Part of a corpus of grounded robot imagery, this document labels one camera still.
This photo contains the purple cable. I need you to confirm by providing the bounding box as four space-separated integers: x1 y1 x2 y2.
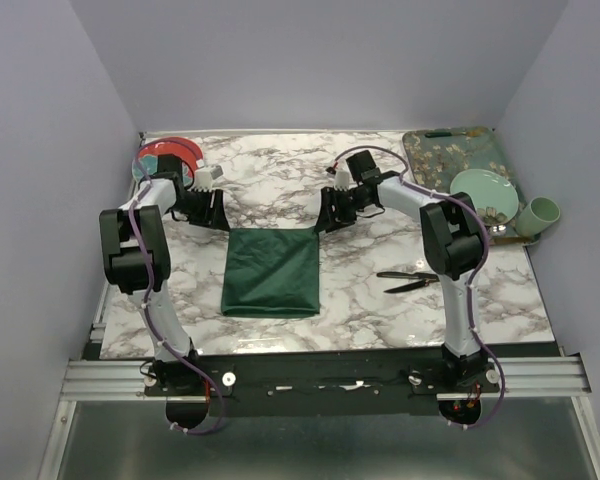
128 139 226 437
329 145 507 431

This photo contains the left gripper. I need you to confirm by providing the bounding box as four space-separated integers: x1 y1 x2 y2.
168 186 231 231

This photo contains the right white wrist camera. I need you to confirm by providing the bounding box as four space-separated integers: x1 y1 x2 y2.
330 169 351 191

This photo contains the dark green cloth napkin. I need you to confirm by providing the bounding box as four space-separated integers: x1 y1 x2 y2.
221 228 320 319

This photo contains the light green plate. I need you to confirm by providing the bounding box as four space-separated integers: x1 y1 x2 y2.
450 169 519 226

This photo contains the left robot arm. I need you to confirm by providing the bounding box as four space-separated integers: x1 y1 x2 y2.
99 154 230 395

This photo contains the aluminium frame rail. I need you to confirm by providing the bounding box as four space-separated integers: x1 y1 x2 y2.
61 355 591 401

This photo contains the floral teal serving tray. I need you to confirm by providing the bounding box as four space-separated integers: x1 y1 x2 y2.
402 126 541 245

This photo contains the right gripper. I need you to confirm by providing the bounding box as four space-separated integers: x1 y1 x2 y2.
313 186 370 234

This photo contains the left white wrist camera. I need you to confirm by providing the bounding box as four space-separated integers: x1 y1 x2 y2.
193 165 223 192

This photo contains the red plate with blue flower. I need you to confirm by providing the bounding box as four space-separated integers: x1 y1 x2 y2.
132 137 205 187

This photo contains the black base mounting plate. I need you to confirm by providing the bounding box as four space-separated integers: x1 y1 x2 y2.
144 347 499 417

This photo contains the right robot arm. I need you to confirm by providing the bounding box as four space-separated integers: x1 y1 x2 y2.
314 147 489 392

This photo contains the light green cup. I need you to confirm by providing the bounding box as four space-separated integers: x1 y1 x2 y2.
515 197 561 237

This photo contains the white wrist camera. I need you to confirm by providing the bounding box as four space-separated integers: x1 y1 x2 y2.
330 169 351 191
193 165 223 192

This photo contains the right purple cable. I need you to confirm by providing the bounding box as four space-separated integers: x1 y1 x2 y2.
329 145 507 431

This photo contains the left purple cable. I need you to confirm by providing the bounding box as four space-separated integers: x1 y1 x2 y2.
128 139 226 437

